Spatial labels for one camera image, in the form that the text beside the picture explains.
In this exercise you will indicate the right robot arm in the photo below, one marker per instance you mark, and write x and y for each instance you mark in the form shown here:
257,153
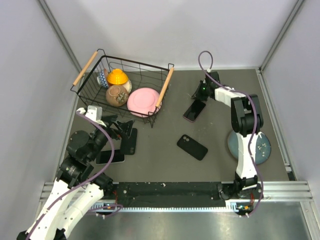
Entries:
246,122

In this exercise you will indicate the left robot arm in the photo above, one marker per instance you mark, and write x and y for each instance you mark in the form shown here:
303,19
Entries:
75,189

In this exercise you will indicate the wooden basket handle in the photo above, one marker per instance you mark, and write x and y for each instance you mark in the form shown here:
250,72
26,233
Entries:
164,87
84,69

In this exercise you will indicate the black wire basket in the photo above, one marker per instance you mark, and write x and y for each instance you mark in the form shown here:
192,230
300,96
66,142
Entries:
141,75

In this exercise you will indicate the orange bowl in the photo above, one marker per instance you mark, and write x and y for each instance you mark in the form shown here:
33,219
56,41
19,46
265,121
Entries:
117,77

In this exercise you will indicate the blue ceramic plate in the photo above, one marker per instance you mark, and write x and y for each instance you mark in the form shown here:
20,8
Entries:
263,147

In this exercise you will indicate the blue white patterned cup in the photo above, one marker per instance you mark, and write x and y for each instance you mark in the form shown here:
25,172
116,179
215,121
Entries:
102,78

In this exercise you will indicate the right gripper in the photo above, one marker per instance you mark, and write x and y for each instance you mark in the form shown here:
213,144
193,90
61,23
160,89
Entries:
197,94

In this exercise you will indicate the pink plate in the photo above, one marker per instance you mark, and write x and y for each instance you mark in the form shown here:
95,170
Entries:
142,102

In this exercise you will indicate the right wooden basket handle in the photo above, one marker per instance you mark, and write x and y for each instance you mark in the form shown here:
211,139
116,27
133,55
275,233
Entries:
164,87

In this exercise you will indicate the cream bowl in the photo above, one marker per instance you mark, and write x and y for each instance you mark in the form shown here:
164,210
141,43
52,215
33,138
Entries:
128,86

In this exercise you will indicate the left wooden basket handle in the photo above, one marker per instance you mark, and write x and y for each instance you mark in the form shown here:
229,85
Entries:
84,69

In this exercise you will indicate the pink phone black screen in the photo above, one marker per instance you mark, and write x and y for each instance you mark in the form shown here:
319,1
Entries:
194,110

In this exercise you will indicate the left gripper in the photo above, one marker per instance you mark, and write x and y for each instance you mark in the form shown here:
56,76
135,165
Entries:
123,127

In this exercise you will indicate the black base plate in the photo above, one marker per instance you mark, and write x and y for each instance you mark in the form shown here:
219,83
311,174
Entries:
168,194

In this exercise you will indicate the brown ceramic bowl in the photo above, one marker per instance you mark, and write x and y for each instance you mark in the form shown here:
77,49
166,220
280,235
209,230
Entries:
117,95

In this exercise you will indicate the slotted cable duct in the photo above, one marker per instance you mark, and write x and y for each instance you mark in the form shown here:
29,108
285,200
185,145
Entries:
102,207

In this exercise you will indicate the white phone black screen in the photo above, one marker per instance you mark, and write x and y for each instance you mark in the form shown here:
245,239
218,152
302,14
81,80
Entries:
104,157

